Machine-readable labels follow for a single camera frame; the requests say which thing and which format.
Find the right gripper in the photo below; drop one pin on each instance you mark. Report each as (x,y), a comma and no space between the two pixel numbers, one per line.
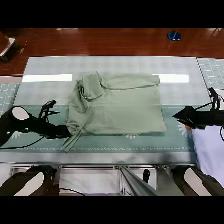
(190,116)

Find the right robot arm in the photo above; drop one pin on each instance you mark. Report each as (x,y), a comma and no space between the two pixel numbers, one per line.
(213,118)

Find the silver frame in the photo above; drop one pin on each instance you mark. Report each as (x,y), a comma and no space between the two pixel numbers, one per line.
(133,180)

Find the white garment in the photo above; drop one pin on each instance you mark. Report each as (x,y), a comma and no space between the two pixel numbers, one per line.
(208,150)

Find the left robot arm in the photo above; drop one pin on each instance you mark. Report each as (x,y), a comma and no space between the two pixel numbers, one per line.
(20,124)

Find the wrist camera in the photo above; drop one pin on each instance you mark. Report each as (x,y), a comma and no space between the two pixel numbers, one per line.
(213,96)
(48,105)

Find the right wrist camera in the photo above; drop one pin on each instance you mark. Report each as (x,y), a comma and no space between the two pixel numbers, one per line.
(213,96)

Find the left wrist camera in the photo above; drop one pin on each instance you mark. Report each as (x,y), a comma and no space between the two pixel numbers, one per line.
(48,105)

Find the pale green shirt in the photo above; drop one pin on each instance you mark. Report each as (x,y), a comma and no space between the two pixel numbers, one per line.
(123,106)

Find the blue round object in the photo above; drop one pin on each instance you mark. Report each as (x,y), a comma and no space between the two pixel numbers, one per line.
(174,35)

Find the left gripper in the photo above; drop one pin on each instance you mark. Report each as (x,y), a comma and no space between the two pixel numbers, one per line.
(60,131)

